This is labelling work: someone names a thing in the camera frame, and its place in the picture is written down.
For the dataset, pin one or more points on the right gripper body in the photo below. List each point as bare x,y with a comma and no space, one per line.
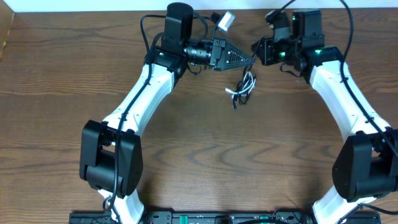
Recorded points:
277,52

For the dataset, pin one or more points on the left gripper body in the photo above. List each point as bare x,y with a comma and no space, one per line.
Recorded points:
217,55

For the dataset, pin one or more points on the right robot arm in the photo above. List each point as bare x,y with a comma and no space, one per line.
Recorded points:
366,167

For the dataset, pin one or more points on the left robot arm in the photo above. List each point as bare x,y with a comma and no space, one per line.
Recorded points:
111,154

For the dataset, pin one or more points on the cardboard box edge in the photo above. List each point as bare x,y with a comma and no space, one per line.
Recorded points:
6,20

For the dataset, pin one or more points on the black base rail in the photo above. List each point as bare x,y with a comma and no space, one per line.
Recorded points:
159,217

